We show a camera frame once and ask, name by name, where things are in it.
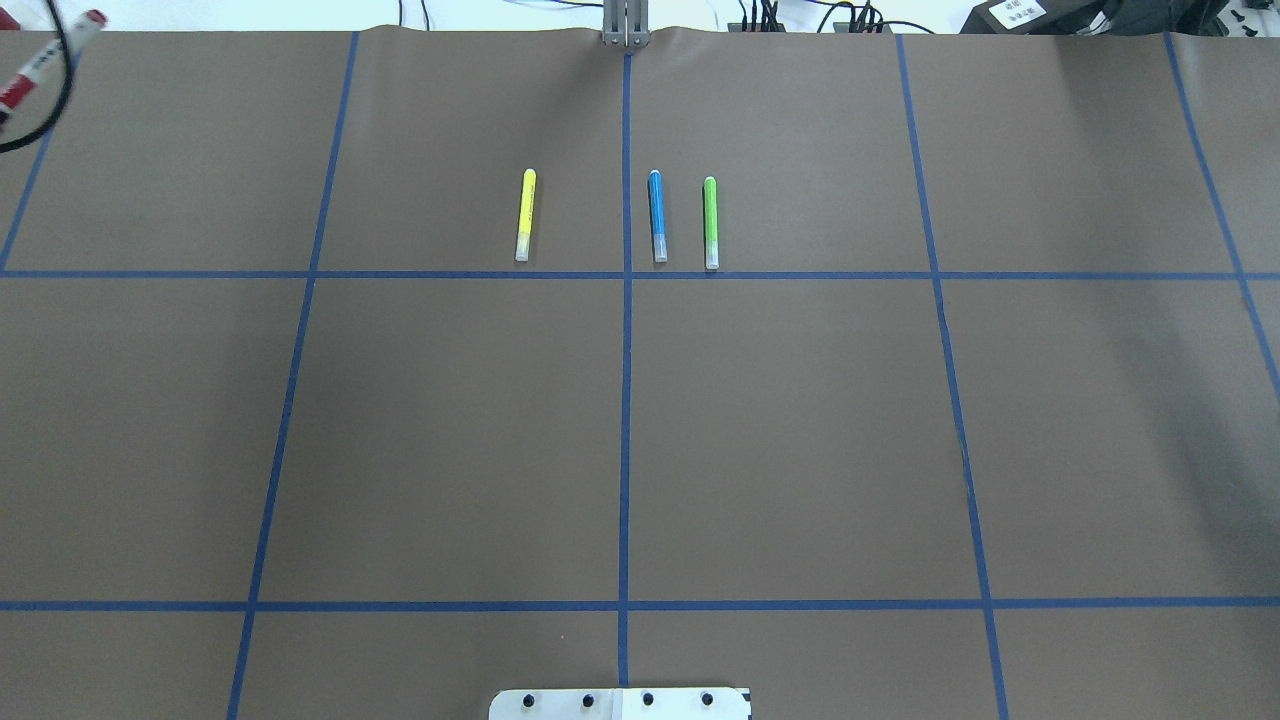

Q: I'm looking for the blue marker pen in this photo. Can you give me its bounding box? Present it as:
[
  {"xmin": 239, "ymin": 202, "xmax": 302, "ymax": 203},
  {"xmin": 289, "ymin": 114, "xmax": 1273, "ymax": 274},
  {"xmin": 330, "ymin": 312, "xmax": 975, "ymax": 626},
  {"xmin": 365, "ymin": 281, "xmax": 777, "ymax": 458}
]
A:
[{"xmin": 646, "ymin": 169, "xmax": 668, "ymax": 264}]

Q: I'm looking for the red marker pen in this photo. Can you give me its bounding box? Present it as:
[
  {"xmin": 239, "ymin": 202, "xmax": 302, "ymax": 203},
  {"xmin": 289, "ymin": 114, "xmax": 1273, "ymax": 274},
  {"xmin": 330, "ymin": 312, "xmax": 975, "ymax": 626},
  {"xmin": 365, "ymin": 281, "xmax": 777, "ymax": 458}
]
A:
[{"xmin": 1, "ymin": 6, "xmax": 108, "ymax": 137}]

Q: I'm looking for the green marker pen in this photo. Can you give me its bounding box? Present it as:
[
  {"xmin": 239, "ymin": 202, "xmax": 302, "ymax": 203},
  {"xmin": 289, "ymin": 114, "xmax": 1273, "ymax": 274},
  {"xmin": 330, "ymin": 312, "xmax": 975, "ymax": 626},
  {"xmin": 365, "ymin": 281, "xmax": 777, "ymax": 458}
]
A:
[{"xmin": 701, "ymin": 176, "xmax": 721, "ymax": 272}]

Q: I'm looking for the yellow marker pen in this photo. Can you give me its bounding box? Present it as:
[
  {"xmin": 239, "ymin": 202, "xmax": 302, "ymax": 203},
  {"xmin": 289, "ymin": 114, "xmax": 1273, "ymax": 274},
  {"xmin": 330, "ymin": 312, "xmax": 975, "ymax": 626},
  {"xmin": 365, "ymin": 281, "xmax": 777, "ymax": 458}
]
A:
[{"xmin": 515, "ymin": 168, "xmax": 538, "ymax": 263}]

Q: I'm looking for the black power adapter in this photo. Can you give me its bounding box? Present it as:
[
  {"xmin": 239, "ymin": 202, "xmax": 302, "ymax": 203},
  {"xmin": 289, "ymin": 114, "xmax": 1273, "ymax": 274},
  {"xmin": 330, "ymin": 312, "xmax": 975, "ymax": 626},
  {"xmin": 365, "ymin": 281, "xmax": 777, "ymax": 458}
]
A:
[{"xmin": 960, "ymin": 1, "xmax": 1114, "ymax": 35}]

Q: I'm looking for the aluminium frame post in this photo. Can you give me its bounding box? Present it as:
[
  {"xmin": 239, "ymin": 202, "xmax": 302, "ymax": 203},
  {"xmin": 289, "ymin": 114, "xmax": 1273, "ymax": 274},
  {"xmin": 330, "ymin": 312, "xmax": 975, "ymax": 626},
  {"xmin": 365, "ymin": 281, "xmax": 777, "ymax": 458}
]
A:
[{"xmin": 600, "ymin": 0, "xmax": 652, "ymax": 50}]

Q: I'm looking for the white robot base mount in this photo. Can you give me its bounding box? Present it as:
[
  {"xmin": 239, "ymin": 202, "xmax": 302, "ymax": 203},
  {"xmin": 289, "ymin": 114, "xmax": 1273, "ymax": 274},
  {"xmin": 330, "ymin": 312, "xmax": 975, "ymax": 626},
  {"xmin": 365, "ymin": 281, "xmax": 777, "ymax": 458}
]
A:
[{"xmin": 488, "ymin": 687, "xmax": 753, "ymax": 719}]

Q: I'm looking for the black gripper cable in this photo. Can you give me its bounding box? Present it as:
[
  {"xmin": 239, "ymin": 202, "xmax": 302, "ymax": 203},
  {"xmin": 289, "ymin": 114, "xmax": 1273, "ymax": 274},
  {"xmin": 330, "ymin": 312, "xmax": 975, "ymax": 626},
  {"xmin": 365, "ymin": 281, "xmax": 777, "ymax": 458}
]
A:
[{"xmin": 0, "ymin": 0, "xmax": 81, "ymax": 154}]

